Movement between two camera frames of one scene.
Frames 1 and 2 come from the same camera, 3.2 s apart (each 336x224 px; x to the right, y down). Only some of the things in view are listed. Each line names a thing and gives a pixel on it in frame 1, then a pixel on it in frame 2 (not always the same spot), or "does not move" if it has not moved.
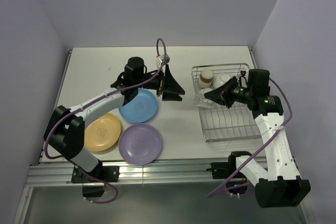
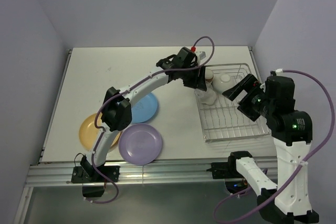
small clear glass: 200,100 → 199,93
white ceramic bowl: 220,79 does not move
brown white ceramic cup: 206,76 does not move
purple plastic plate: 140,144 does not move
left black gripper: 169,85 → 198,81
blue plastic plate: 142,108 does not move
